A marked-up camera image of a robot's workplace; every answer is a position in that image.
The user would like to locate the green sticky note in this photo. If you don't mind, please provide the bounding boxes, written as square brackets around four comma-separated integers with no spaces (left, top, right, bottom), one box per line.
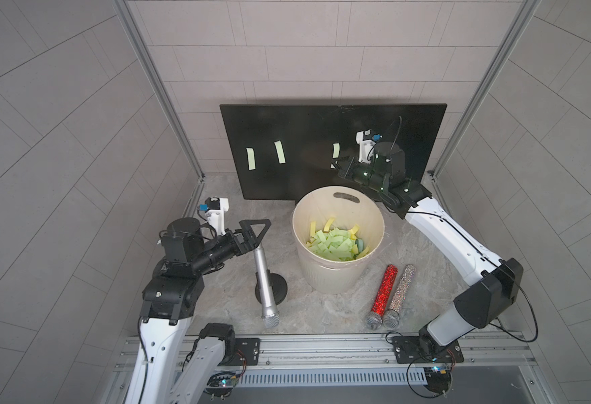
[274,141,286,164]
[331,143,340,169]
[246,147,256,171]

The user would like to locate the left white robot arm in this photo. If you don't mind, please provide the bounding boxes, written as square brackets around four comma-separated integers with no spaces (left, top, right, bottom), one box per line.
[125,217,279,403]

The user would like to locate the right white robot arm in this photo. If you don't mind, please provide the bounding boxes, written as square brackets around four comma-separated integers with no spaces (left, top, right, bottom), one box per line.
[291,141,524,361]

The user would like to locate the black flat monitor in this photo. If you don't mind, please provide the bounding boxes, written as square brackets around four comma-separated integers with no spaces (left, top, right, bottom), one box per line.
[220,104,447,200]

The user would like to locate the pile of sticky notes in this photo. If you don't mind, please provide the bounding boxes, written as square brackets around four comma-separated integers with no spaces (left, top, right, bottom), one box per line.
[305,218,371,262]

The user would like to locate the cream plastic waste bin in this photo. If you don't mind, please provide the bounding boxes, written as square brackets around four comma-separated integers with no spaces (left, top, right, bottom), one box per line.
[291,186,385,295]

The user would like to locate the black round microphone base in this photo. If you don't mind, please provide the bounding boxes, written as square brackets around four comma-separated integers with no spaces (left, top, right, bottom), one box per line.
[254,272,288,305]

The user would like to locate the red glitter microphone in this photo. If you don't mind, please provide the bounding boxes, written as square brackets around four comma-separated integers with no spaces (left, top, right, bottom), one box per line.
[366,264,398,330]

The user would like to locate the left green circuit board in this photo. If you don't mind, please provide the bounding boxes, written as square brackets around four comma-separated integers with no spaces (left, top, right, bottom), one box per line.
[204,371,241,397]

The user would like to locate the green circuit board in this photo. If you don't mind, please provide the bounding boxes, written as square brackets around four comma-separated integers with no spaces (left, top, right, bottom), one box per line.
[204,371,241,397]
[425,366,453,396]

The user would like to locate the silver glitter microphone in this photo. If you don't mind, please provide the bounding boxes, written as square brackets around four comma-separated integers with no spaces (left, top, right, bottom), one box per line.
[382,264,417,330]

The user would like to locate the right green circuit board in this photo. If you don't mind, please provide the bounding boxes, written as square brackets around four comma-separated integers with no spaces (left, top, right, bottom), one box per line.
[425,366,453,396]

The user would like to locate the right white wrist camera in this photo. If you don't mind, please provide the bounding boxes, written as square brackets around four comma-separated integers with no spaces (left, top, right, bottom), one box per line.
[355,130,381,163]

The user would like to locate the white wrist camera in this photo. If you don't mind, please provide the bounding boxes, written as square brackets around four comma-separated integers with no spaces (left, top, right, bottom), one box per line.
[355,130,381,163]
[197,197,230,236]

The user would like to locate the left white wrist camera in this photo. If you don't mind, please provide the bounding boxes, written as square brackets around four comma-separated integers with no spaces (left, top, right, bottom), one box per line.
[197,197,230,236]

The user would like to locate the right aluminium corner post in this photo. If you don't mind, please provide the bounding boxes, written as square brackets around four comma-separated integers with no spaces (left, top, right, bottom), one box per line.
[431,0,541,178]

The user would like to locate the aluminium corner post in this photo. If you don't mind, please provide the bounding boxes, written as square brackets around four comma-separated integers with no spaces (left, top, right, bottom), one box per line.
[114,0,206,183]
[431,0,541,178]

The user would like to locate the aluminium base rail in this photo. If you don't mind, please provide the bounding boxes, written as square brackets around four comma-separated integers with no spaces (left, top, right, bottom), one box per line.
[107,332,536,390]

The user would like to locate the left aluminium corner post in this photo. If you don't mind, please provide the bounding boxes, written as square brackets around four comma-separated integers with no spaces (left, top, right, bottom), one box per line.
[114,0,206,183]

